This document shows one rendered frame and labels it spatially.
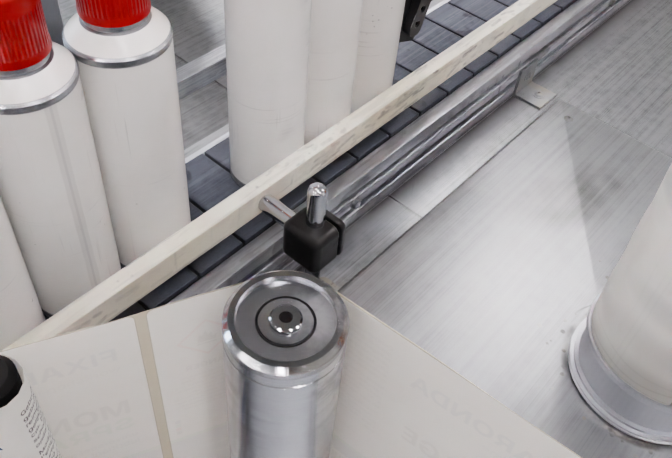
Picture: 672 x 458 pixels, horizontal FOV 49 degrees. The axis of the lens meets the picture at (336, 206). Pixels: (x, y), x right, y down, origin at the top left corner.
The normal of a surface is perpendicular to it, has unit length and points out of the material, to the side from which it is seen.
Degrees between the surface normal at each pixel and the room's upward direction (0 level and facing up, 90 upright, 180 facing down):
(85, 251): 90
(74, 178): 90
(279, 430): 90
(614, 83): 0
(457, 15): 0
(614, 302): 88
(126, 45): 42
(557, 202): 0
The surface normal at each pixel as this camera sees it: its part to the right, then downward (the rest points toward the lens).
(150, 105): 0.60, 0.61
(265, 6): 0.00, 0.73
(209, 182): 0.07, -0.69
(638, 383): -0.67, 0.50
